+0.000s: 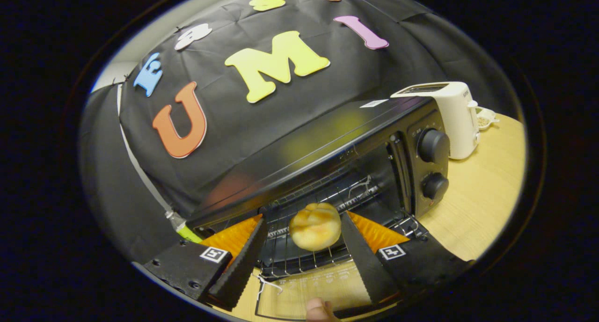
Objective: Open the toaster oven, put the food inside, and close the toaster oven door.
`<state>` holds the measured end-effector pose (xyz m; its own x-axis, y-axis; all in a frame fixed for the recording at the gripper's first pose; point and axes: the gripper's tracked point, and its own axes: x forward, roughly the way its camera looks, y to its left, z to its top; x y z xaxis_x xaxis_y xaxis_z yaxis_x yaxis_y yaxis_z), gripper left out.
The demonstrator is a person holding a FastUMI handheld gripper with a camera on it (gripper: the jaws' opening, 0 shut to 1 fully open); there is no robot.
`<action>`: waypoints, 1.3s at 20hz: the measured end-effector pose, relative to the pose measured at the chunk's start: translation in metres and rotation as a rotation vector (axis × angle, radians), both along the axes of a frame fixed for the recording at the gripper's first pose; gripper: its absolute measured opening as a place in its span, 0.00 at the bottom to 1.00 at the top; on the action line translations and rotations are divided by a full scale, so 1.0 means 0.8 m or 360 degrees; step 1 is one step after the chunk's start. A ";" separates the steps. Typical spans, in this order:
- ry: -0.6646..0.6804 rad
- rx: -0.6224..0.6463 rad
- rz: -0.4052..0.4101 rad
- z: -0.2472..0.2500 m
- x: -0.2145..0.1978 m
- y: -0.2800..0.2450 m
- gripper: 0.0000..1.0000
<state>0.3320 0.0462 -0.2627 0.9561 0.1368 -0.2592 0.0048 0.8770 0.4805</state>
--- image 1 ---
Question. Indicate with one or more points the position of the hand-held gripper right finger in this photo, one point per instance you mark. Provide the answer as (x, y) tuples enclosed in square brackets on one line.
[(362, 263)]

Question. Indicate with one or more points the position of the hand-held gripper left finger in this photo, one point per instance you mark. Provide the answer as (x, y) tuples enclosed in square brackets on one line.
[(241, 266)]

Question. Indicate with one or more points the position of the round golden bread bun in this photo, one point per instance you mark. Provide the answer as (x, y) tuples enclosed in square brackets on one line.
[(314, 228)]

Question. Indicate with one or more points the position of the black toaster oven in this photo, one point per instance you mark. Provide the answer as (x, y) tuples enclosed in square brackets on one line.
[(327, 139)]

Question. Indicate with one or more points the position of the white pop-up toaster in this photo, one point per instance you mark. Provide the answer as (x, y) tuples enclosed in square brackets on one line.
[(456, 120)]

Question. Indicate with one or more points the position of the green label drink bottle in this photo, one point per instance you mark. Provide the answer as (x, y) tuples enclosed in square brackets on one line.
[(185, 230)]

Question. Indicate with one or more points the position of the small white dish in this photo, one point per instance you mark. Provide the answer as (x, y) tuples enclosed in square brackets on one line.
[(484, 120)]

